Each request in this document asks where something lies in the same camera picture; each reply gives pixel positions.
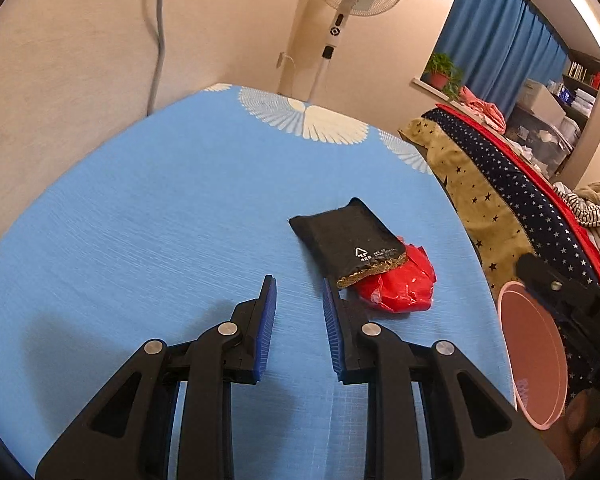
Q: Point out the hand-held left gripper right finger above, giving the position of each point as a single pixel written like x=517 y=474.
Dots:
x=332 y=337

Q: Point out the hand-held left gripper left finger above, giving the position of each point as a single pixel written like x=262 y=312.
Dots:
x=267 y=332

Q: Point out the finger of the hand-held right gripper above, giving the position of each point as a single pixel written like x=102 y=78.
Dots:
x=540 y=272

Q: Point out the pink plastic bin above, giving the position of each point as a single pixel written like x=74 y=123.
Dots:
x=530 y=360

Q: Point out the glossy red wrapper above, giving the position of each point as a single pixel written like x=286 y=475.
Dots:
x=405 y=285

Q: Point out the black packet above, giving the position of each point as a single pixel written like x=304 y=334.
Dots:
x=350 y=240

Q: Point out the navy star bed sheet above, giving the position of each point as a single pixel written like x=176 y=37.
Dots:
x=530 y=200

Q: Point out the striped garment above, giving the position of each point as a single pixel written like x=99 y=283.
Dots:
x=590 y=215

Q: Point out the beige plush toy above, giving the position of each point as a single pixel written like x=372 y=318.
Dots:
x=595 y=192

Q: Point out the beige star bed skirt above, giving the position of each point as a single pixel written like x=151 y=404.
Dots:
x=465 y=185

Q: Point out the clear storage bin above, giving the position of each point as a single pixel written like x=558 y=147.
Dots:
x=545 y=140

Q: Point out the blue printed tablecloth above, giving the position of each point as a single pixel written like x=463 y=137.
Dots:
x=155 y=210

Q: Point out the pink folded clothes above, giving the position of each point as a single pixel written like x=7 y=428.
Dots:
x=485 y=110

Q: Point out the grey storage box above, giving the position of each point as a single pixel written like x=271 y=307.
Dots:
x=542 y=97

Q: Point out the dark bookshelf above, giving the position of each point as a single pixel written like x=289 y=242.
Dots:
x=582 y=85

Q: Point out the white windowsill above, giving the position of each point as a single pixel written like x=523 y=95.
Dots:
x=422 y=84

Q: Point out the potted green plant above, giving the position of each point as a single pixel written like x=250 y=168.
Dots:
x=437 y=67

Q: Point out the blue curtain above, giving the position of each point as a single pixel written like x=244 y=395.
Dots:
x=495 y=35

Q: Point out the white wall outlet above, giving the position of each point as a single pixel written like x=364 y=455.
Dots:
x=281 y=60

